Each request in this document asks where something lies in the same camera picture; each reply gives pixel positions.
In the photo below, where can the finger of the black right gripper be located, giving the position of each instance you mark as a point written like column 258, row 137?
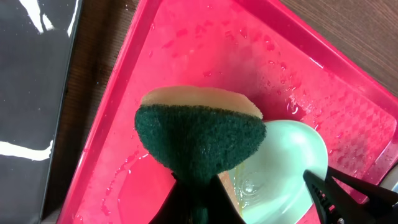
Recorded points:
column 333, row 203
column 372, row 191

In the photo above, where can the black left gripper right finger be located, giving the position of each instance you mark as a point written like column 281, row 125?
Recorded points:
column 220, row 206

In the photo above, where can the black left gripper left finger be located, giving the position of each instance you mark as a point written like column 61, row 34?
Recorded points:
column 176, row 207

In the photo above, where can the light blue plate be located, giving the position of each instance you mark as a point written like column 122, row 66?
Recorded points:
column 269, row 185

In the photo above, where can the green and yellow sponge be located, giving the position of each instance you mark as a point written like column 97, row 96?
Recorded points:
column 198, row 133

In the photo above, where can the red tray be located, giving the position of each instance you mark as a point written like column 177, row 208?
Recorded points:
column 258, row 48

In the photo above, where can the black tray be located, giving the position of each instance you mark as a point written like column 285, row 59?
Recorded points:
column 37, row 38

